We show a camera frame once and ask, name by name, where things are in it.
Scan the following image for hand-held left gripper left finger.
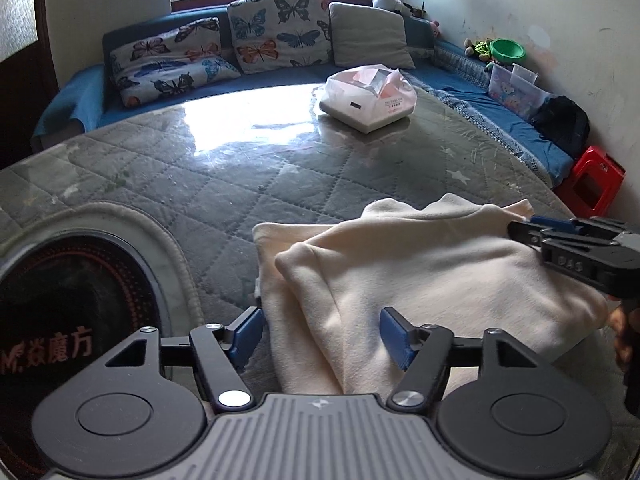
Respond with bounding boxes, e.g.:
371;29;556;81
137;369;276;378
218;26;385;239
102;305;266;411

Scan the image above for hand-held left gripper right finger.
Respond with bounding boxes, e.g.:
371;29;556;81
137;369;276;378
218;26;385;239
379;306;543;411

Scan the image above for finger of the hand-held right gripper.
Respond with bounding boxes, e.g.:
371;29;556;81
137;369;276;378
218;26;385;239
507;221;548;256
529;215;626;235

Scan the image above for cream shirt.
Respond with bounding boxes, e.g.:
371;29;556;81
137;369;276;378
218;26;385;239
251;194;610;401

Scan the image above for person's right hand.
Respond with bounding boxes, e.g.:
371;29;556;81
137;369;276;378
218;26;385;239
607;305;635;373

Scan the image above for red plastic stool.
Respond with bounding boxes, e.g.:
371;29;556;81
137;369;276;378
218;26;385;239
555;145;627;218

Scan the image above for black bag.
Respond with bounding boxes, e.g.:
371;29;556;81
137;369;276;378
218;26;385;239
531;95;591;158

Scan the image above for clear plastic storage box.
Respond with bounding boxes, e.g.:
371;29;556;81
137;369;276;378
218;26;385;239
487;62;551;121

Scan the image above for round black built-in hotplate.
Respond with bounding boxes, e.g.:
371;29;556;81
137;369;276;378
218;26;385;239
0;202;206;480

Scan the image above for green plastic bowl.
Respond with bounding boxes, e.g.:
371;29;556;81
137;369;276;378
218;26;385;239
489;39;527;66

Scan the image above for pink white tissue packet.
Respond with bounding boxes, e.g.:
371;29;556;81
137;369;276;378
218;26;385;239
319;65;418;134

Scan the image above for grey pillow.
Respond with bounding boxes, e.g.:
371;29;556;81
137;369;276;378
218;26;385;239
328;1;417;70

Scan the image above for long butterfly print cushion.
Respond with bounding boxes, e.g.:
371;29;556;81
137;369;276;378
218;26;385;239
109;17;242;108

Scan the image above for blue sofa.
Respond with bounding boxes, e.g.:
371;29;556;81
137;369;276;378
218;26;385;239
30;5;576;188

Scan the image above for square butterfly print cushion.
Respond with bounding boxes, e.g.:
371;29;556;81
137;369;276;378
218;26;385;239
227;0;335;75

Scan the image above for dark wooden door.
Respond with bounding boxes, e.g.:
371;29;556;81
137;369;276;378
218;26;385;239
0;0;61;171

